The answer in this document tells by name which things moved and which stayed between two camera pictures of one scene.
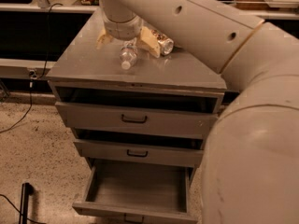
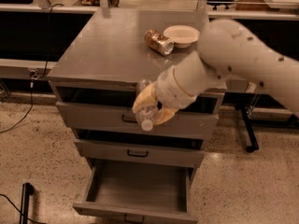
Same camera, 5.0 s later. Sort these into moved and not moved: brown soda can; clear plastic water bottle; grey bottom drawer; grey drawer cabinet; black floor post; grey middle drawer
Moved: clear plastic water bottle
Not moved: grey middle drawer; black floor post; grey drawer cabinet; brown soda can; grey bottom drawer
